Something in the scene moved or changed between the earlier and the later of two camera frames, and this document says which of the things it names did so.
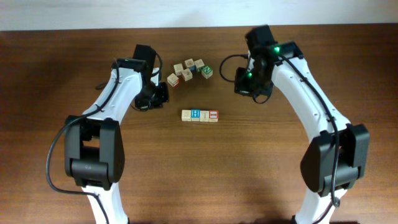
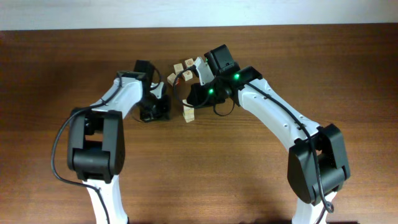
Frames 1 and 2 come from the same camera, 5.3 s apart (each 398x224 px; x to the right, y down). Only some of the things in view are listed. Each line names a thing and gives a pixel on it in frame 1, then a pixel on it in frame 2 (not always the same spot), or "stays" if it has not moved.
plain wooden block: (178, 68) stays
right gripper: (239, 88) -> (196, 93)
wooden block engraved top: (186, 74) stays
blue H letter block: (195, 115) -> (185, 101)
